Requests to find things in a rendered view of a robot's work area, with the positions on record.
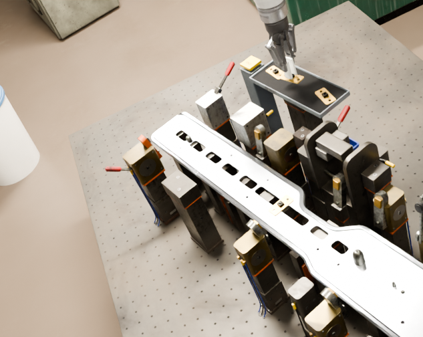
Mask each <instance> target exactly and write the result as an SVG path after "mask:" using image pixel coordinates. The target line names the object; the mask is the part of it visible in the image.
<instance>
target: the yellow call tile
mask: <svg viewBox="0 0 423 337"><path fill-rule="evenodd" d="M261 62H262V61H261V60H260V59H258V58H255V57H253V56H250V57H249V58H247V59H246V60H245V61H243V62H242V63H241V64H240V66H241V67H243V68H245V69H247V70H249V71H251V70H252V69H254V68H255V67H257V66H258V65H259V64H260V63H261Z"/></svg>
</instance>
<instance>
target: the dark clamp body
mask: <svg viewBox="0 0 423 337"><path fill-rule="evenodd" d="M297 152H298V155H299V158H300V161H301V165H302V168H303V172H304V175H305V176H306V177H307V178H308V179H309V183H310V186H311V190H312V193H313V194H312V198H313V202H314V205H315V208H316V211H317V215H318V216H319V217H321V218H322V219H324V220H325V221H328V220H329V216H328V213H327V209H326V206H325V201H324V199H323V195H322V192H321V188H320V189H318V188H317V187H316V186H315V181H314V179H313V175H312V172H311V168H310V165H309V161H308V158H307V154H306V151H305V147H304V145H303V146H302V147H301V148H299V149H298V150H297Z"/></svg>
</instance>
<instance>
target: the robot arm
mask: <svg viewBox="0 0 423 337"><path fill-rule="evenodd" d="M253 1H254V2H255V4H256V6H257V10H258V12H259V17H260V19H261V21H262V22H263V23H264V25H265V29H266V31H267V32H268V34H269V43H268V44H265V48H267V49H268V50H269V53H270V54H271V57H272V59H273V61H274V63H275V65H278V66H281V69H282V71H283V72H284V75H285V77H286V78H288V79H291V80H292V79H293V76H292V74H294V75H297V71H296V69H295V60H294V58H295V55H294V53H296V51H297V48H296V42H295V25H294V24H291V23H289V22H288V18H287V14H288V10H287V5H286V2H285V0H253ZM284 50H285V51H284ZM285 54H286V57H285Z"/></svg>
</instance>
